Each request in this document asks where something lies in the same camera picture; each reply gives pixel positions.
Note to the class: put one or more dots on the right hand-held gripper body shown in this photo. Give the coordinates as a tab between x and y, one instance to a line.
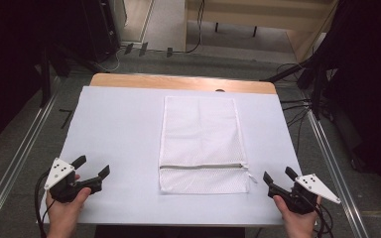
311	189

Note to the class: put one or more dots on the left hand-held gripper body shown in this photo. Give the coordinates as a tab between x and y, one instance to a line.
60	173

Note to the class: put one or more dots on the white mesh laundry bag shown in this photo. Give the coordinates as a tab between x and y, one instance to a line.
201	142

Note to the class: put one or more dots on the person's right hand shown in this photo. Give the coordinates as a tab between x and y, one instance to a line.
296	219

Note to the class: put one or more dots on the person's left hand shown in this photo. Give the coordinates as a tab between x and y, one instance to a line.
64	211

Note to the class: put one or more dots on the white table mat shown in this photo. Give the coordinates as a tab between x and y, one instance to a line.
119	139

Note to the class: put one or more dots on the black tripod stand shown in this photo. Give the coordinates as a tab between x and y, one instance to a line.
311	76

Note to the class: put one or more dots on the black curtain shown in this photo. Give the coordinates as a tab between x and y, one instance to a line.
370	82
3	66

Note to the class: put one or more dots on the black computer tower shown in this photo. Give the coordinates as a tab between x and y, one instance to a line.
101	29

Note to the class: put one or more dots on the metal floor rail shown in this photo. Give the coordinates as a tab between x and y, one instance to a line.
334	172
16	158

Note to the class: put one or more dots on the black floor bracket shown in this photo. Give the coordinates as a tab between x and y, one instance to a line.
143	49
169	52

